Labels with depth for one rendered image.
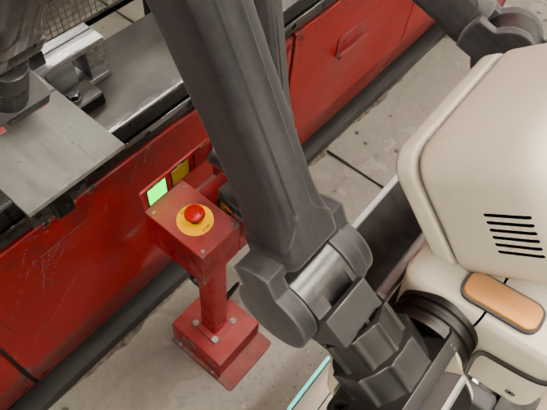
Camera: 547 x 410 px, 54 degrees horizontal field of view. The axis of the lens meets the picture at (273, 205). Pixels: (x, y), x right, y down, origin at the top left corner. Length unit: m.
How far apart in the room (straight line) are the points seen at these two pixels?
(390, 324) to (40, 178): 0.58
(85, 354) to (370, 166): 1.24
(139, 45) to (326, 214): 0.87
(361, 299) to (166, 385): 1.31
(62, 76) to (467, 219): 0.82
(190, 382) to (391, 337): 1.30
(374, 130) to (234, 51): 1.98
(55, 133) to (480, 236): 0.67
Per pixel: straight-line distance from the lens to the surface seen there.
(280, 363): 1.76
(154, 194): 1.05
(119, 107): 1.12
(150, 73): 1.18
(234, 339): 1.65
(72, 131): 0.93
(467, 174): 0.46
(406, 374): 0.50
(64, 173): 0.87
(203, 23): 0.33
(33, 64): 1.08
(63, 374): 1.76
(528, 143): 0.44
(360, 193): 2.09
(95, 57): 1.14
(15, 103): 0.83
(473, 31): 0.71
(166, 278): 1.81
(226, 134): 0.37
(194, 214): 1.03
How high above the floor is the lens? 1.68
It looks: 57 degrees down
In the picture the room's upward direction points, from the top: 8 degrees clockwise
